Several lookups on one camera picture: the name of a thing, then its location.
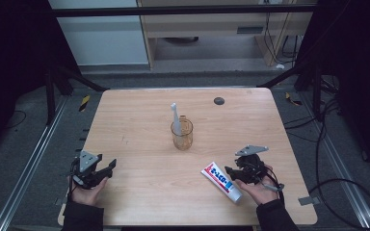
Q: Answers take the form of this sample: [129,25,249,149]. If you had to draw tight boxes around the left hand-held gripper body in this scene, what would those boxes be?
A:
[68,149,114,191]

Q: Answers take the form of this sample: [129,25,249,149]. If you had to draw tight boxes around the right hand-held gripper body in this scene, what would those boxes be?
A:
[233,144,285,194]

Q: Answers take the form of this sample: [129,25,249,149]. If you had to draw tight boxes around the white toothpaste tube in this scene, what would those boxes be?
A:
[200,161,244,205]

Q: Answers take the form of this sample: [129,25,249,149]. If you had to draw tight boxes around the amber transparent cup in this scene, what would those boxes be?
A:
[170,115,195,151]

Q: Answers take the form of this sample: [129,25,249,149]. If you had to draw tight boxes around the white electric toothbrush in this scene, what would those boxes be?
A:
[170,102,183,137]

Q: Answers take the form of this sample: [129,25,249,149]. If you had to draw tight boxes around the person's left hand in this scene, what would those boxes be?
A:
[68,175,109,207]

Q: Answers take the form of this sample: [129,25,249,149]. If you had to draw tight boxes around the person's right hand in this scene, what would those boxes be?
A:
[234,165,282,207]

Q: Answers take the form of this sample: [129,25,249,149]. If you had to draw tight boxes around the yellow black striped tape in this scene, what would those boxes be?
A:
[78,94,92,113]
[284,91,304,107]

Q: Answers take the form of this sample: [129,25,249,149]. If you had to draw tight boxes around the black metal stand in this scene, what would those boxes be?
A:
[42,62,109,127]
[255,60,326,122]

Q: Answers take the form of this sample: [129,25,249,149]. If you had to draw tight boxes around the white cabinet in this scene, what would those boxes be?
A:
[48,0,149,67]

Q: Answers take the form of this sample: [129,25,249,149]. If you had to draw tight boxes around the black curtain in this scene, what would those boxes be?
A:
[296,0,370,178]
[0,0,80,159]

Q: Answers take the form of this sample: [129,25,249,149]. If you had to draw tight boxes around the light wooden desk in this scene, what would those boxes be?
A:
[136,0,318,70]

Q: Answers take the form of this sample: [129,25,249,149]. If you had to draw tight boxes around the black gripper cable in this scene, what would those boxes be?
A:
[263,165,286,207]

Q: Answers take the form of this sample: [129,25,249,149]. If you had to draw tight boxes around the metal floor rail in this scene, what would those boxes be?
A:
[0,95,69,231]
[298,91,370,231]

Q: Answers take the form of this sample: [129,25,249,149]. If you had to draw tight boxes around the thin black floor cable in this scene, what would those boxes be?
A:
[7,109,28,130]

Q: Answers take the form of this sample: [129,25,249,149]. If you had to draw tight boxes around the hanging black cables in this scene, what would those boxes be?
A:
[262,12,304,65]

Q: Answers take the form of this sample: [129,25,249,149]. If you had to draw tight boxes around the black horizontal frame bar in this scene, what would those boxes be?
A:
[51,4,316,18]

